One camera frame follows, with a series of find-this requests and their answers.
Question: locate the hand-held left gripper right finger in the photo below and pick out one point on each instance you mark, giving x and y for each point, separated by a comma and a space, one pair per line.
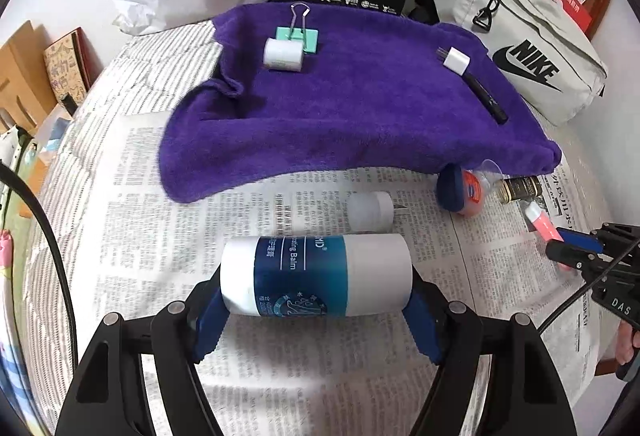
425, 326

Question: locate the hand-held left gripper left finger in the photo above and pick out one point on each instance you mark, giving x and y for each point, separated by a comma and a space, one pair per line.
210, 321

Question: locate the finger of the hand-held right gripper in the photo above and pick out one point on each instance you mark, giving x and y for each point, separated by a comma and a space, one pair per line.
577, 242
567, 256

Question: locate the pink highlighter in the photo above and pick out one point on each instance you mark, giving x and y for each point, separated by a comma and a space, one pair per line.
542, 223

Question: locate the brown and gold bottle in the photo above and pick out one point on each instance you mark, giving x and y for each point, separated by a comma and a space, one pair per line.
520, 188

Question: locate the white and blue balm bottle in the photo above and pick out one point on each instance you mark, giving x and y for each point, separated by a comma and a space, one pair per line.
300, 276

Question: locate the clear plastic cap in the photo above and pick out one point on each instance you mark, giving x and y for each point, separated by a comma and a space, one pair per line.
492, 171

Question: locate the blue and orange round tin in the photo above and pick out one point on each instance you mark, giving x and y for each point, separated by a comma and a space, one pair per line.
452, 188

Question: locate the black stick-shaped case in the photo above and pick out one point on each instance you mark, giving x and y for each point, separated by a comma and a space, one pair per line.
487, 99

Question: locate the white charger cube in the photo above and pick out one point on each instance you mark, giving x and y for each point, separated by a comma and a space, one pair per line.
457, 61

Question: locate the white tape roll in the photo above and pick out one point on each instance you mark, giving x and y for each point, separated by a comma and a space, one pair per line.
282, 55

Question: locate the green binder clip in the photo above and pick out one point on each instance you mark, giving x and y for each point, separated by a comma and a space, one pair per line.
307, 39

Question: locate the person's right hand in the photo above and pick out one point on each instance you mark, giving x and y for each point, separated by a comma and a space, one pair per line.
627, 343

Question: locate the newspaper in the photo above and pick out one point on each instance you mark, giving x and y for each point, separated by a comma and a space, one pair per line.
165, 241

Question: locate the pink cloth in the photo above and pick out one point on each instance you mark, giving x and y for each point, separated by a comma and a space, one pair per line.
5, 241

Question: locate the purple towel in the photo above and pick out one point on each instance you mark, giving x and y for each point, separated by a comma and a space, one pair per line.
350, 116

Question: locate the clear plastic box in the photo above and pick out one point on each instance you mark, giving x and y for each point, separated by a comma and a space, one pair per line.
52, 141

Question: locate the small black device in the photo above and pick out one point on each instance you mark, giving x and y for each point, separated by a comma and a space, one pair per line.
69, 104

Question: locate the white dotted cloth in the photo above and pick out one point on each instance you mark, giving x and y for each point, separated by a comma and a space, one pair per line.
15, 146

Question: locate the patterned notebook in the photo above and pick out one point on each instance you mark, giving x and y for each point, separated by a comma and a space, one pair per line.
65, 66

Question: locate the wooden bedside cabinet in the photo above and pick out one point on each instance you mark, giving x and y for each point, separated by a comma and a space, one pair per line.
25, 61

